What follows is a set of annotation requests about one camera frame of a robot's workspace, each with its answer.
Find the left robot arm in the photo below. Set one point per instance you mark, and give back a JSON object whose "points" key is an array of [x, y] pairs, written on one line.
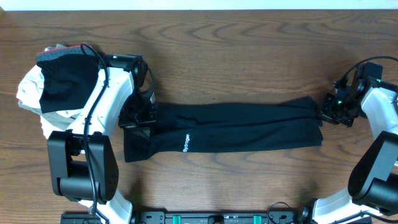
{"points": [[83, 167]]}

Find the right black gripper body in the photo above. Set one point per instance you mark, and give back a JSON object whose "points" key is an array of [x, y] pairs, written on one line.
{"points": [[342, 110]]}

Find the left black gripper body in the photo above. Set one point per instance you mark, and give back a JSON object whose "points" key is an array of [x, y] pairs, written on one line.
{"points": [[136, 114]]}

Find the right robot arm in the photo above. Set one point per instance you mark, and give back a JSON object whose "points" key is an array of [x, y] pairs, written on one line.
{"points": [[372, 186]]}

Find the black t-shirt with logo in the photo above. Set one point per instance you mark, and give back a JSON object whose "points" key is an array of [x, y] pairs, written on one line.
{"points": [[226, 127]]}

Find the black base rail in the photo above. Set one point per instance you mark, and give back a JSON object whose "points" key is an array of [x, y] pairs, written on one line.
{"points": [[199, 218]]}

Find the folded white garment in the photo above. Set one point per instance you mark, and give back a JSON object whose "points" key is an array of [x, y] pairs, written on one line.
{"points": [[29, 92]]}

